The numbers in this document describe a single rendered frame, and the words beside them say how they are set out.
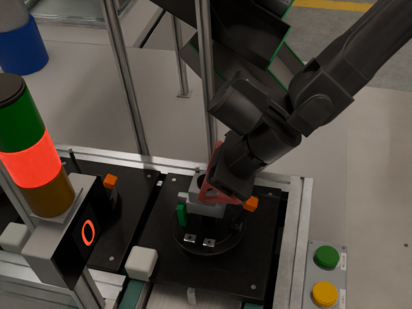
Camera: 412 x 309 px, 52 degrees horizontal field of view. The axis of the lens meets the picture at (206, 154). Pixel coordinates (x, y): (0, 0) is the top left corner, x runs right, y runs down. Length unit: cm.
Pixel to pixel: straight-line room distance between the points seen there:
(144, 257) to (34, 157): 37
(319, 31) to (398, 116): 215
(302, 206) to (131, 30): 103
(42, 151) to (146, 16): 133
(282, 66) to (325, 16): 248
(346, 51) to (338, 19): 298
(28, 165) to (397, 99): 107
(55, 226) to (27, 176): 9
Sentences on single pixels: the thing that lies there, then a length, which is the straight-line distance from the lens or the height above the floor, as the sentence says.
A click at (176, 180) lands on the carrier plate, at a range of 87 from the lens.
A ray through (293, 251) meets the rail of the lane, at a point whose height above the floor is 95.
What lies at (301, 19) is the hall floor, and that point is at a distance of 348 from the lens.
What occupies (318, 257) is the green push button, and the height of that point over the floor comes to 97.
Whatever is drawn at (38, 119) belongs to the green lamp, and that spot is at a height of 138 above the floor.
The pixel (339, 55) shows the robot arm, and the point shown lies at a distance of 53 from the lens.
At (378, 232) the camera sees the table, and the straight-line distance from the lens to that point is 96.
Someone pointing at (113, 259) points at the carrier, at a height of 97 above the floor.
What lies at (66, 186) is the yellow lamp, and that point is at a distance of 47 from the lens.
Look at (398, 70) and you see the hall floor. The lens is 302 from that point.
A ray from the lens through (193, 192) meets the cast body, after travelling 68.
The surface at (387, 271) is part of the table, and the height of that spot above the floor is 86.
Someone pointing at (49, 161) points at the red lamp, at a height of 133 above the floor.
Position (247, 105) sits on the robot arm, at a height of 128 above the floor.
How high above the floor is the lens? 162
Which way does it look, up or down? 45 degrees down
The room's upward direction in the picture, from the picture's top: 5 degrees counter-clockwise
